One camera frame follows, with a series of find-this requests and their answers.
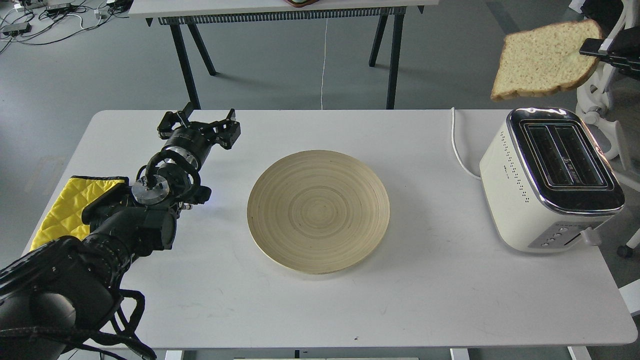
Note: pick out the white table with black legs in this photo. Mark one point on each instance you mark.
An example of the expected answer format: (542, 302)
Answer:
(176, 14)

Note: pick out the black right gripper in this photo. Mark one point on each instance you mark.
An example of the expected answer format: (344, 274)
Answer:
(623, 51)

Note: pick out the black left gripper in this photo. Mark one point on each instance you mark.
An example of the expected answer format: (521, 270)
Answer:
(194, 145)

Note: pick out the white office chair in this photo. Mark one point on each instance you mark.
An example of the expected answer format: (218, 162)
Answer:
(594, 101)

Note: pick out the yellow quilted cloth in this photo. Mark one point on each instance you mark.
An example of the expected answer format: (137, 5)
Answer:
(65, 216)

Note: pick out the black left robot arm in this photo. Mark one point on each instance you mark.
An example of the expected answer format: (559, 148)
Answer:
(68, 291)

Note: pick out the round bamboo plate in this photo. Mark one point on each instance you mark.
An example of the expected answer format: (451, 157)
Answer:
(318, 211)

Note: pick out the slice of white bread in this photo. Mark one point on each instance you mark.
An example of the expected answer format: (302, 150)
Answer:
(545, 60)

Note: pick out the cream chrome two-slot toaster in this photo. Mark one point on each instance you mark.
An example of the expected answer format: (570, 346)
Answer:
(547, 183)

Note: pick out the brown object on back table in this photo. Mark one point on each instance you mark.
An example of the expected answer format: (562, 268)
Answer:
(300, 3)

